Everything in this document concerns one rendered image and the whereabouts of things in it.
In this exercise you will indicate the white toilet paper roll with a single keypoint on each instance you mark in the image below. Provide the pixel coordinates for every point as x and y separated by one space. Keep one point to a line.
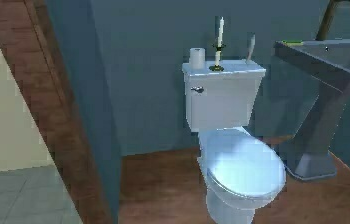
197 58

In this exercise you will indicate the brass tap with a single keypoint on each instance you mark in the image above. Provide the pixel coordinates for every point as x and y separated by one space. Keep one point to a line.
329 18

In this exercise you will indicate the green soap bar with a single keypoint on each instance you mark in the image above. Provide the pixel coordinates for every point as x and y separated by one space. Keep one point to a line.
292 42

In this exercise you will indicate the brown wooden room door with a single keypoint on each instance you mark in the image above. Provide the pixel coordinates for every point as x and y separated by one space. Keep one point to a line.
46 100

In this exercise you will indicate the white candle on brass holder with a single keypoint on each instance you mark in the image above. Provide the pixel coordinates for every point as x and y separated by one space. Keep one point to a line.
219 40

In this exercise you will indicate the grey pedestal sink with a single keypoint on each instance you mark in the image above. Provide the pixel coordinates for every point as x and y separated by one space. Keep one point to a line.
323 100

